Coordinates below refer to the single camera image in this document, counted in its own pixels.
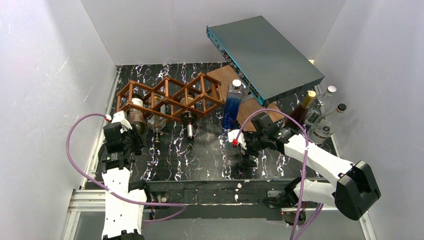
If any green bottle silver cap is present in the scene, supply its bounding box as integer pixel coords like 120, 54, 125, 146
127, 93, 146, 135

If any clear bottle rack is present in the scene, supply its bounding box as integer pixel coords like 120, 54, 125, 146
147, 94, 166, 146

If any blue glass bottle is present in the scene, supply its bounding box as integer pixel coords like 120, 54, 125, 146
222, 79, 244, 130

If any dark bottle gold cap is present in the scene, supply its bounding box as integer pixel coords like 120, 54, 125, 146
284, 90, 317, 131

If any dark bottle black cap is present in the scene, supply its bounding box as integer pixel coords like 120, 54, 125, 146
180, 92, 197, 141

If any clear bottle white label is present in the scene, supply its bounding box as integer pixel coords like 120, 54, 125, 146
307, 103, 347, 145

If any clear glass bottle dark label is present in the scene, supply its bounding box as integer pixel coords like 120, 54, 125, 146
304, 85, 337, 126

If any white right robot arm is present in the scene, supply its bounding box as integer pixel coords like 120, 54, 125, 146
228, 112, 381, 221

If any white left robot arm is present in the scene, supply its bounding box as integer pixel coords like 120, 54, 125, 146
98, 122, 147, 240

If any brown wooden wine rack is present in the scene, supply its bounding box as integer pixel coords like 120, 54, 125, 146
115, 72, 225, 122

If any wooden board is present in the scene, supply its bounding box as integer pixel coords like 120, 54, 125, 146
207, 66, 285, 132

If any black base beam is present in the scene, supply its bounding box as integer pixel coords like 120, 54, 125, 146
128, 178, 298, 220

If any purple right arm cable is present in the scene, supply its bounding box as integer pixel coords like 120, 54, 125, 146
233, 108, 325, 240

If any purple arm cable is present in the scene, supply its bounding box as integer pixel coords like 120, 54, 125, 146
233, 108, 325, 240
65, 113, 187, 223

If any metal bracket on board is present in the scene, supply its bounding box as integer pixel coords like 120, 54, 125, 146
241, 83, 254, 103

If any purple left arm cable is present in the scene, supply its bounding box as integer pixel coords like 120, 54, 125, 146
65, 113, 187, 223

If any teal network switch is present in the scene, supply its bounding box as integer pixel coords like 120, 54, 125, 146
206, 15, 325, 107

